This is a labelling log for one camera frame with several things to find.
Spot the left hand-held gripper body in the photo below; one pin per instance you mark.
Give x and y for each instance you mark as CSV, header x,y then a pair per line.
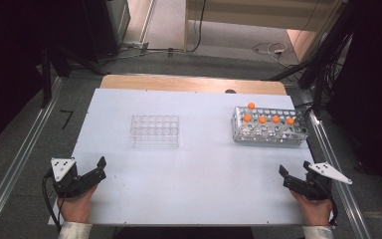
x,y
67,186

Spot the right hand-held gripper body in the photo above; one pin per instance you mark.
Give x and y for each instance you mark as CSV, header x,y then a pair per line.
x,y
311,191

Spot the perforated metal tube rack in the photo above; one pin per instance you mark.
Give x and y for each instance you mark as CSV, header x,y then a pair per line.
x,y
268,131

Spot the orange-capped test tube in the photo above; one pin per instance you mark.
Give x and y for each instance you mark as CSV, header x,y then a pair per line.
x,y
251,106
247,118
290,120
262,119
275,119

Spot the clear plastic tube rack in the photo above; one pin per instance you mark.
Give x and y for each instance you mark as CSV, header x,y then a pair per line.
x,y
155,131

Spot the person's right hand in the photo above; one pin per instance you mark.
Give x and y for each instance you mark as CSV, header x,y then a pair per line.
x,y
315,212

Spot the person's left hand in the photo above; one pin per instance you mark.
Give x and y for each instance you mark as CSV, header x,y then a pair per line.
x,y
76,209

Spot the dark table grommet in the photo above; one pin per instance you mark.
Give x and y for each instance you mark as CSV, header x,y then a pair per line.
x,y
230,91

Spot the black metal stand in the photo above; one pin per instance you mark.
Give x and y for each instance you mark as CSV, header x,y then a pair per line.
x,y
46,79

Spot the black tripod stand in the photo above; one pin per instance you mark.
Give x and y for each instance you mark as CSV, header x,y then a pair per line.
x,y
318,66

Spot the dark curtain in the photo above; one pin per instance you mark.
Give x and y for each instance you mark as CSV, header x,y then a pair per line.
x,y
374,83
10,66

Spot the dark cabinet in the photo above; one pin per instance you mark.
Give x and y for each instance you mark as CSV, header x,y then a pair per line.
x,y
102,26

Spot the light wooden furniture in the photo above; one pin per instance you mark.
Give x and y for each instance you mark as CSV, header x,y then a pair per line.
x,y
245,13

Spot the aluminium floor rail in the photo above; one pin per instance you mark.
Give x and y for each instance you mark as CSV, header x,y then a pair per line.
x,y
16,166
341,199

